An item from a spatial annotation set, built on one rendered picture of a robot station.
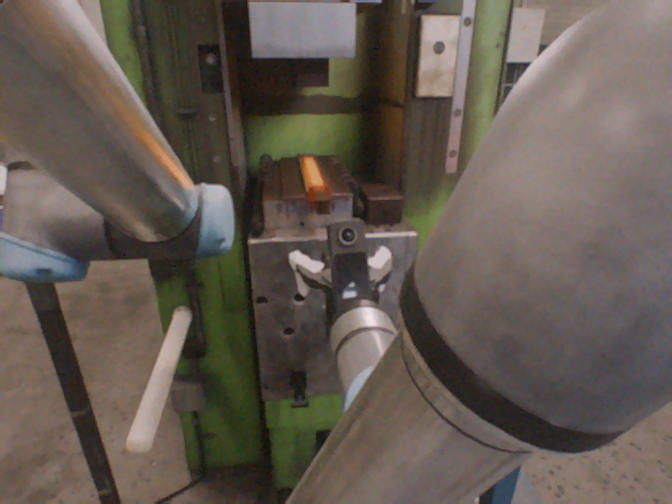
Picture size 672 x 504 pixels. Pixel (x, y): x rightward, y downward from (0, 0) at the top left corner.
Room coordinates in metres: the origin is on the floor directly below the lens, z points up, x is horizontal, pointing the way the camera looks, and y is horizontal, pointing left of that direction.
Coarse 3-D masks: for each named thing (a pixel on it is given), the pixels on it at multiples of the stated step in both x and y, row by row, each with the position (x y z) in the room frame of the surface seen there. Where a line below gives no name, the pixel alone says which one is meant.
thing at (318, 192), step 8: (304, 160) 1.20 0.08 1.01; (312, 160) 1.20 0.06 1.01; (304, 168) 1.17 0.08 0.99; (312, 168) 1.10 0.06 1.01; (312, 176) 1.02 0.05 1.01; (320, 176) 1.02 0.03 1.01; (312, 184) 0.95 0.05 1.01; (320, 184) 0.95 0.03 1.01; (312, 192) 0.91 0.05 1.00; (320, 192) 0.87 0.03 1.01; (328, 192) 0.91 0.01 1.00; (312, 200) 0.91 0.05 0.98; (320, 200) 0.82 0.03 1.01; (328, 200) 0.82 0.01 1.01; (320, 208) 0.83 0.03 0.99; (328, 208) 0.84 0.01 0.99
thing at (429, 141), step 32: (384, 0) 1.36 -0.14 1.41; (448, 0) 1.10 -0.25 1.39; (480, 0) 1.12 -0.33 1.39; (512, 0) 1.12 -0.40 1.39; (384, 32) 1.34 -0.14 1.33; (416, 32) 1.09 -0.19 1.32; (480, 32) 1.12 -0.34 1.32; (384, 64) 1.32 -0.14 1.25; (416, 64) 1.09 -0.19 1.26; (480, 64) 1.12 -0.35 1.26; (384, 96) 1.31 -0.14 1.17; (480, 96) 1.12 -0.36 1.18; (384, 128) 1.29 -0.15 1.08; (416, 128) 1.09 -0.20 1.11; (448, 128) 1.10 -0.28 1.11; (480, 128) 1.12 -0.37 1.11; (384, 160) 1.27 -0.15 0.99; (416, 160) 1.09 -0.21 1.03; (448, 160) 1.11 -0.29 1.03; (416, 192) 1.09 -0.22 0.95; (448, 192) 1.11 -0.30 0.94; (416, 224) 1.10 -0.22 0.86
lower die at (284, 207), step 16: (288, 160) 1.28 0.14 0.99; (320, 160) 1.27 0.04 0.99; (288, 176) 1.09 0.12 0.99; (304, 176) 1.05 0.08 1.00; (272, 192) 0.98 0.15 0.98; (288, 192) 0.95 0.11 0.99; (304, 192) 0.95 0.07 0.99; (336, 192) 0.94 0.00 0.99; (272, 208) 0.91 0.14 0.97; (288, 208) 0.91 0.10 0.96; (304, 208) 0.92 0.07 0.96; (336, 208) 0.93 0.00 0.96; (272, 224) 0.91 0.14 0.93; (288, 224) 0.91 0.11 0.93; (304, 224) 0.92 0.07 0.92; (320, 224) 0.92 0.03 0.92
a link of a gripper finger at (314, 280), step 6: (300, 264) 0.54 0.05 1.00; (300, 270) 0.53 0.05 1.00; (306, 270) 0.53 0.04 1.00; (306, 276) 0.51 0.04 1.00; (312, 276) 0.51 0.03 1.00; (318, 276) 0.51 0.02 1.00; (306, 282) 0.51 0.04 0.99; (312, 282) 0.50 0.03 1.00; (318, 282) 0.49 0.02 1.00; (312, 288) 0.50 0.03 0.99; (318, 288) 0.50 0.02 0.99
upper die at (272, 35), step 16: (256, 16) 0.91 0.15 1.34; (272, 16) 0.91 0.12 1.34; (288, 16) 0.91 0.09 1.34; (304, 16) 0.92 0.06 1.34; (320, 16) 0.92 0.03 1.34; (336, 16) 0.93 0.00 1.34; (352, 16) 0.93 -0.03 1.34; (256, 32) 0.91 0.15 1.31; (272, 32) 0.91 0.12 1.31; (288, 32) 0.91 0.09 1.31; (304, 32) 0.92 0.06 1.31; (320, 32) 0.92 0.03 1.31; (336, 32) 0.93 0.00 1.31; (352, 32) 0.93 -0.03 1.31; (256, 48) 0.91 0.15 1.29; (272, 48) 0.91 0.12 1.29; (288, 48) 0.91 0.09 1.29; (304, 48) 0.92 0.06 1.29; (320, 48) 0.92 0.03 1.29; (336, 48) 0.93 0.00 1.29; (352, 48) 0.93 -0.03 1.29
